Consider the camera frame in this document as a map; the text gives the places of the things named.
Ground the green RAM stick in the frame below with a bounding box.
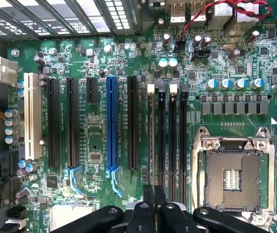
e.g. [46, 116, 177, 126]
[149, 93, 155, 186]

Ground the RAM slot with white latch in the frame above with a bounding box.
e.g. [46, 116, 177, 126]
[147, 83, 156, 187]
[169, 83, 179, 203]

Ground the RAM slot with black latch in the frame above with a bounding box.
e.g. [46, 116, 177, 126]
[157, 84, 166, 203]
[179, 85, 189, 204]

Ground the light blue slot clip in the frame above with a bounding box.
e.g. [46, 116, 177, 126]
[65, 166, 83, 195]
[105, 168, 124, 198]

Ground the silver chipset heatsink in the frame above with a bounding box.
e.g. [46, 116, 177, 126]
[49, 204, 97, 232]

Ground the silver CPU socket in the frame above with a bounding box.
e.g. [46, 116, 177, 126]
[191, 125, 277, 231]

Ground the green motherboard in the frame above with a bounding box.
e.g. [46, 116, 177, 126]
[6, 0, 277, 233]

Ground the long black expansion slot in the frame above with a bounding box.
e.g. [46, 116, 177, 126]
[127, 76, 139, 170]
[47, 78, 61, 168]
[66, 78, 80, 168]

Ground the blue expansion slot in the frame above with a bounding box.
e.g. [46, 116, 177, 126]
[106, 76, 118, 170]

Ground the black SATA connector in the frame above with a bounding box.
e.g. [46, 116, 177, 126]
[0, 207, 28, 233]

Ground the black SATA port block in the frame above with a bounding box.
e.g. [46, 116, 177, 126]
[0, 150, 20, 210]

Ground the short black expansion slot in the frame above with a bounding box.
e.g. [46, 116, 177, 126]
[86, 77, 98, 104]

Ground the white PCI expansion slot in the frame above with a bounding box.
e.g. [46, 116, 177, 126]
[23, 72, 43, 160]

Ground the black fan header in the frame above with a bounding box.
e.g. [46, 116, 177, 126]
[191, 48, 211, 61]

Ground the white power connector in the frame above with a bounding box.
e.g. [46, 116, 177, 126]
[0, 56, 18, 86]

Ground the silver USB port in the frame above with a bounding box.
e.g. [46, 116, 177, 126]
[190, 0, 207, 23]
[169, 0, 186, 24]

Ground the silver rear port block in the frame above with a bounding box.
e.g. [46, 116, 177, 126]
[234, 0, 261, 23]

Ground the red and black twisted wire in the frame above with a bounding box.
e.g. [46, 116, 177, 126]
[179, 0, 274, 41]

